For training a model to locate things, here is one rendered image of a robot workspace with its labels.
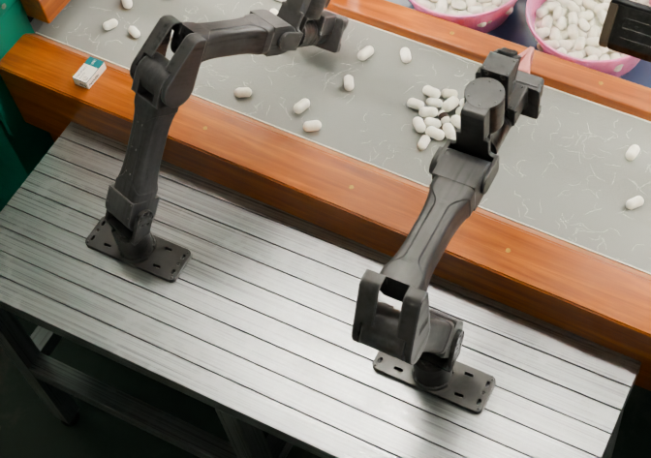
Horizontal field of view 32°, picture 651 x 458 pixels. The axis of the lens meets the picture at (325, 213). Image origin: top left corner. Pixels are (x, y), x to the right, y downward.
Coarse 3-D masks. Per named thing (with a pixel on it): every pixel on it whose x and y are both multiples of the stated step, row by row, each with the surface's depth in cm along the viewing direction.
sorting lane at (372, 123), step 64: (192, 0) 237; (256, 0) 235; (128, 64) 229; (256, 64) 225; (320, 64) 223; (384, 64) 221; (448, 64) 220; (384, 128) 213; (512, 128) 209; (576, 128) 208; (640, 128) 206; (512, 192) 202; (576, 192) 200; (640, 192) 199; (640, 256) 192
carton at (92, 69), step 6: (90, 60) 224; (96, 60) 224; (84, 66) 224; (90, 66) 223; (96, 66) 223; (102, 66) 224; (78, 72) 223; (84, 72) 223; (90, 72) 223; (96, 72) 223; (102, 72) 224; (78, 78) 222; (84, 78) 222; (90, 78) 222; (96, 78) 224; (78, 84) 223; (84, 84) 222; (90, 84) 223
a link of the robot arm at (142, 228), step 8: (112, 216) 206; (144, 216) 200; (152, 216) 202; (112, 224) 205; (120, 224) 205; (136, 224) 200; (144, 224) 202; (120, 232) 204; (128, 232) 204; (136, 232) 201; (144, 232) 203; (128, 240) 204; (136, 240) 202
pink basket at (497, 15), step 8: (512, 0) 223; (416, 8) 230; (424, 8) 224; (496, 8) 222; (504, 8) 223; (512, 8) 231; (440, 16) 223; (448, 16) 223; (456, 16) 222; (464, 16) 222; (472, 16) 222; (480, 16) 222; (488, 16) 224; (496, 16) 226; (504, 16) 229; (464, 24) 226; (472, 24) 226; (488, 24) 228; (496, 24) 230
